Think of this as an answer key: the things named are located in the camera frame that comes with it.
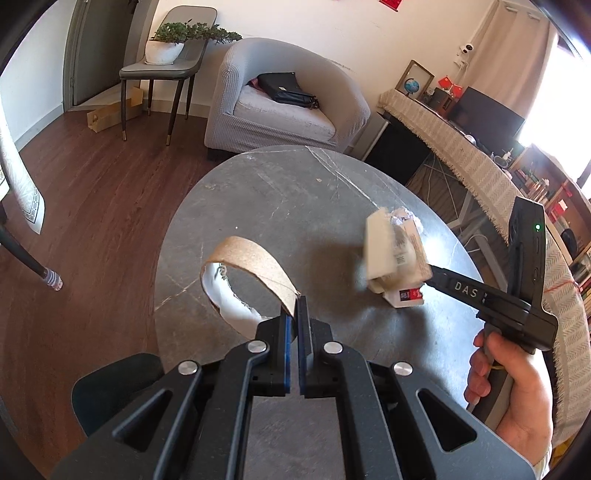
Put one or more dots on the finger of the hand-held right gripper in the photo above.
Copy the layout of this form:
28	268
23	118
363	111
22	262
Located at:
461	286

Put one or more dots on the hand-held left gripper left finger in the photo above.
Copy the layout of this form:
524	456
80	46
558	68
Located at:
287	355

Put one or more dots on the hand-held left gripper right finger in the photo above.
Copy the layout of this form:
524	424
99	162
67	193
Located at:
301	355

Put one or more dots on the white carton box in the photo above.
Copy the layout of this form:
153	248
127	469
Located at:
383	258

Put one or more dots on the cardboard tape roll core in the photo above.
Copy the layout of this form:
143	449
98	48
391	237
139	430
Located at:
249	251

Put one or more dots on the person's right hand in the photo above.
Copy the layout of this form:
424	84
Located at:
531	401

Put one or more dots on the crumpled white paper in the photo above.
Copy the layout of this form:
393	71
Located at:
406	217

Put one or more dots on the bookshelf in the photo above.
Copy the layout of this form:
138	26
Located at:
561	203

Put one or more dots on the desk with lace cloth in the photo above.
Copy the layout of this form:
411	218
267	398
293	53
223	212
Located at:
466	157

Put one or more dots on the black monitor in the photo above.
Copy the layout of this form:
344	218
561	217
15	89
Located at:
489	113

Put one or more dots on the dark teal chair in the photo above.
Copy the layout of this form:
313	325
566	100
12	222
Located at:
115	392

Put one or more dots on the small red flags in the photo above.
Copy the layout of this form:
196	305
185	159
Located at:
450	85

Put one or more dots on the framed globe picture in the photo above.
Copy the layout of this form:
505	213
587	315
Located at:
413	83

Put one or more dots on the beige curtain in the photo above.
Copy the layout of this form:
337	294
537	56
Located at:
517	60

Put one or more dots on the grey armchair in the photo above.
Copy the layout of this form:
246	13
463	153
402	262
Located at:
295	124

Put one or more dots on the black handbag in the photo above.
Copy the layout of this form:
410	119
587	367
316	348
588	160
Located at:
286	90

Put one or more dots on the cardboard box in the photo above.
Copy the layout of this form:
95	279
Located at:
111	115

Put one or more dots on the grey dining chair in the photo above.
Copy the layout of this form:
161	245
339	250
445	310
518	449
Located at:
161	71

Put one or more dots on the potted green plant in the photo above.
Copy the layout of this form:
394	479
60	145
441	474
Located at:
161	50

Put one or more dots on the grey door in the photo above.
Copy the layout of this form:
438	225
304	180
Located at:
87	55

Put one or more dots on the white security camera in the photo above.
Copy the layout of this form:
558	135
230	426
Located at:
466	48

